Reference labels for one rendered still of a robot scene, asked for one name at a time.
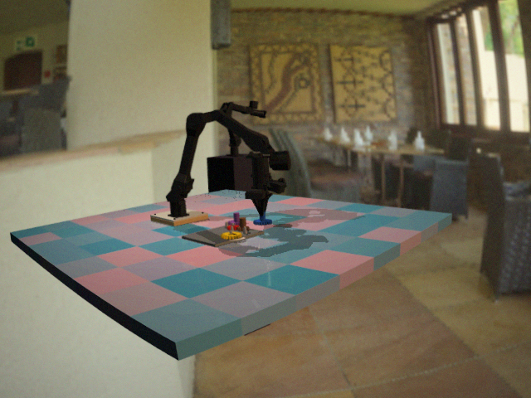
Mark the yellow gear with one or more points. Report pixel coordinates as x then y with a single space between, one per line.
234 235

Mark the purple gear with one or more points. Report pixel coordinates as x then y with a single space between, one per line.
236 220

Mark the brown gear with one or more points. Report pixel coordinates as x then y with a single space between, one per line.
242 224

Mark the blue gear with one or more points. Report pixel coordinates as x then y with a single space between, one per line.
262 221

